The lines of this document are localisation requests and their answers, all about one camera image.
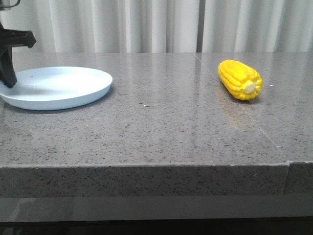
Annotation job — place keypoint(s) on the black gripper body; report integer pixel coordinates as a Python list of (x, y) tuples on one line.
[(16, 38)]

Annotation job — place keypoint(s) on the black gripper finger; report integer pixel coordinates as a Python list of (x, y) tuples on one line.
[(7, 73)]

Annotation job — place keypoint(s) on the yellow plastic corn cob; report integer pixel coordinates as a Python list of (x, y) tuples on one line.
[(242, 81)]

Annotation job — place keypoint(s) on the white pleated curtain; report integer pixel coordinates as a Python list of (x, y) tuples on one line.
[(165, 25)]

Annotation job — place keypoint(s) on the light blue round plate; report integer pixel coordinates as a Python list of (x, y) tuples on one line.
[(56, 88)]

